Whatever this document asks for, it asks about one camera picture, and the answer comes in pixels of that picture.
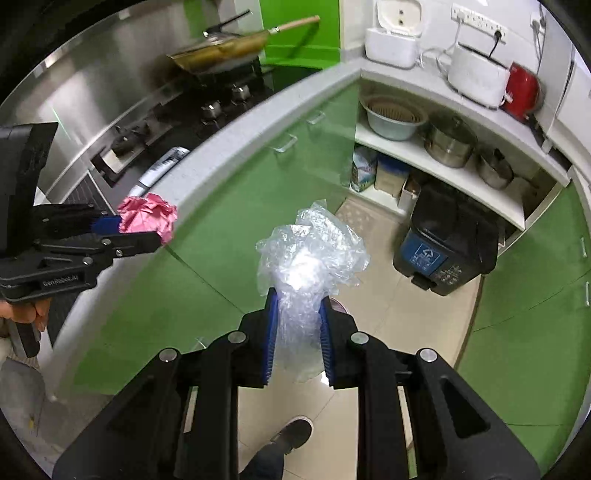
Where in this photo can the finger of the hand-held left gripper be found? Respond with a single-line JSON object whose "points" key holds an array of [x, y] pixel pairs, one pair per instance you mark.
{"points": [[134, 242], [106, 225]]}

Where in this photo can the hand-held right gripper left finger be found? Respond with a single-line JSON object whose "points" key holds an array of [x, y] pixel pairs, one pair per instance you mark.
{"points": [[272, 332]]}

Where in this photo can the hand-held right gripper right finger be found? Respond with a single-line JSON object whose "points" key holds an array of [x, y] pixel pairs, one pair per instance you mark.
{"points": [[327, 341]]}

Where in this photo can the pink paper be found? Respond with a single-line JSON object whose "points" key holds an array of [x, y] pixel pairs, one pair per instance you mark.
{"points": [[147, 214]]}

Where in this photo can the clear plastic bag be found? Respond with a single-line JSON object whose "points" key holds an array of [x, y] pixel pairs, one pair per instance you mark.
{"points": [[314, 258]]}

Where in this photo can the dark grey pedal bin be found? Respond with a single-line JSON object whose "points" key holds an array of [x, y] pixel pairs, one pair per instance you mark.
{"points": [[443, 221]]}

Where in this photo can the person's left hand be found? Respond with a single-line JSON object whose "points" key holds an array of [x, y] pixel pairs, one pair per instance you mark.
{"points": [[23, 311]]}

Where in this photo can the dark grey shoe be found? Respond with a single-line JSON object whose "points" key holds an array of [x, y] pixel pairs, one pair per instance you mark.
{"points": [[291, 434]]}

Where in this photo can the green kitchen cabinet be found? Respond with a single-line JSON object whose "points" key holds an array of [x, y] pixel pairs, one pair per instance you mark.
{"points": [[531, 346], [231, 207]]}

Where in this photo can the black gas stove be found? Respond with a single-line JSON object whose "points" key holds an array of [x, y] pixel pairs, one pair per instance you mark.
{"points": [[184, 124]]}

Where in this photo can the person's blue trouser leg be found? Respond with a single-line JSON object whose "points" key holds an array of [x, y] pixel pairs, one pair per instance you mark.
{"points": [[261, 464]]}

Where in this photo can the small white box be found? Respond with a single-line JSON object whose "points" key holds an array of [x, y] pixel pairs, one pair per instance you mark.
{"points": [[407, 198]]}

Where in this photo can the brown cardboard box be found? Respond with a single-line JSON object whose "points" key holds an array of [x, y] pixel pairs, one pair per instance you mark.
{"points": [[390, 177]]}

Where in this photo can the blue white packet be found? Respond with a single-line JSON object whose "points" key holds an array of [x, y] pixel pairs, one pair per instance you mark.
{"points": [[364, 168]]}

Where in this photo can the white open shelf unit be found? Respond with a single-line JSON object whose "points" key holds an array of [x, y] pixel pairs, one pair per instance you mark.
{"points": [[406, 151]]}

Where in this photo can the pale blue basin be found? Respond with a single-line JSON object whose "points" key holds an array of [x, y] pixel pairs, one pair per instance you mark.
{"points": [[392, 131]]}

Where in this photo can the large steel pot with lid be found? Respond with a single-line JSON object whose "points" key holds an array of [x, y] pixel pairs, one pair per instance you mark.
{"points": [[448, 147]]}

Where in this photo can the small steel pot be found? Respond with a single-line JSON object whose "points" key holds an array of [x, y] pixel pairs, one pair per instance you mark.
{"points": [[494, 173]]}

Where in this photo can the beige colander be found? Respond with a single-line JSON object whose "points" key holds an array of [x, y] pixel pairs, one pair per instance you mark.
{"points": [[397, 113]]}

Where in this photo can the white countertop appliance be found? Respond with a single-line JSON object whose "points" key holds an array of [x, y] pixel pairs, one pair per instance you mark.
{"points": [[392, 46]]}

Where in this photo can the white rice cooker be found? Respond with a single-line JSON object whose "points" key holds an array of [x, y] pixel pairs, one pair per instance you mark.
{"points": [[475, 74]]}

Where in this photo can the red electric kettle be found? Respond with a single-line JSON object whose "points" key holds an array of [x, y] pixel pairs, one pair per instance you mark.
{"points": [[521, 92]]}

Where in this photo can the white power strip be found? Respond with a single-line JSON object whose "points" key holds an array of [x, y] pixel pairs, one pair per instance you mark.
{"points": [[475, 21]]}

